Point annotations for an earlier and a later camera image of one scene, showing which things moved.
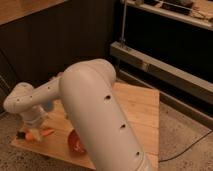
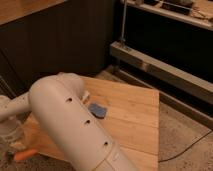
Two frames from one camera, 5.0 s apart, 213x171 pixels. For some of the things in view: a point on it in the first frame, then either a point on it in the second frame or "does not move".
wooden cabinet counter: [40, 38] does not move
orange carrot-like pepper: [36, 134] -> [21, 155]
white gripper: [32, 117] -> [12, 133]
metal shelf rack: [166, 46] does not move
